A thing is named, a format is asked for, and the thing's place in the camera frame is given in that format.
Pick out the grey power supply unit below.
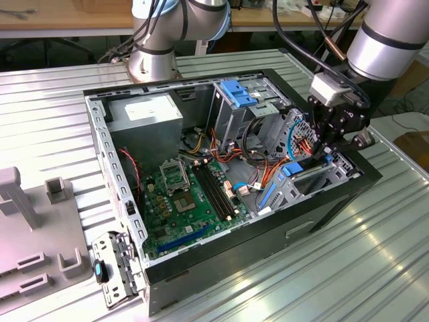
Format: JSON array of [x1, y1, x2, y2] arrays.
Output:
[[105, 93, 184, 172]]

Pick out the long blue data wire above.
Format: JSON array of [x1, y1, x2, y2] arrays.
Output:
[[286, 118, 308, 162]]

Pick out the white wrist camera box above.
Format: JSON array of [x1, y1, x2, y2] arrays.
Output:
[[308, 72, 351, 105]]

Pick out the short blue wire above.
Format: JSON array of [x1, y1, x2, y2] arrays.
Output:
[[232, 182, 251, 197]]

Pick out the red black fan wire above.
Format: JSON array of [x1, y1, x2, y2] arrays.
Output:
[[117, 148, 141, 203]]

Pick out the brown cardboard box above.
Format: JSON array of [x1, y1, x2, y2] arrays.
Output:
[[393, 131, 429, 168], [388, 62, 429, 98]]

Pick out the blue plastic drive latch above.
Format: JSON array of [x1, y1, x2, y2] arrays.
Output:
[[220, 79, 259, 109]]

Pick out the robot base cable bundle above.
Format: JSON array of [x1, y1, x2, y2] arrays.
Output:
[[97, 0, 162, 64]]

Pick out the hard disk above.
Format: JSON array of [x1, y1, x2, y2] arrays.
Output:
[[258, 152, 333, 211]]

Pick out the orange black wire bundle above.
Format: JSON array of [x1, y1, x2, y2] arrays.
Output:
[[208, 126, 290, 189]]

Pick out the green motherboard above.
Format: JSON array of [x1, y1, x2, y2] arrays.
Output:
[[142, 159, 253, 260]]

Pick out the blue expansion slot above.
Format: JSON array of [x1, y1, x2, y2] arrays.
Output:
[[156, 223, 212, 254]]

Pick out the metal slot cover bracket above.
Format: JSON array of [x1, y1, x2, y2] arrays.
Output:
[[90, 231, 148, 309]]

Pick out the metal socket cover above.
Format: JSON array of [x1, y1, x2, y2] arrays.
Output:
[[160, 158, 189, 196]]

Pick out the grey parts rack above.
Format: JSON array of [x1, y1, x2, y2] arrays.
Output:
[[0, 166, 95, 315]]

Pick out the orange red power wire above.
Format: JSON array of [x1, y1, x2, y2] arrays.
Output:
[[288, 132, 319, 158]]

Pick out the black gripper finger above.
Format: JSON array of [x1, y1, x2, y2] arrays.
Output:
[[326, 129, 376, 154], [307, 95, 333, 166]]

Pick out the metal disk bay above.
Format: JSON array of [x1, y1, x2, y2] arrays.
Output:
[[256, 152, 365, 217]]

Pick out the yellow black wire bundle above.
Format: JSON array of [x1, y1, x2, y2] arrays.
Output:
[[180, 127, 206, 156]]

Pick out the black PC case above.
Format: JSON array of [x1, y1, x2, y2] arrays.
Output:
[[82, 68, 383, 318]]

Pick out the black RAM slot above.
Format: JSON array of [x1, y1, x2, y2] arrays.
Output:
[[192, 164, 229, 222], [200, 163, 237, 219]]

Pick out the grey metal drive cage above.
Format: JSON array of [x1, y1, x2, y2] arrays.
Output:
[[204, 74, 293, 150]]

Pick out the black cable with copper sleeve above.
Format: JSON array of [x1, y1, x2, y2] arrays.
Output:
[[271, 0, 371, 109]]

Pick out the wooden desk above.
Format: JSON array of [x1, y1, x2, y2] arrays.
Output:
[[0, 0, 369, 40]]

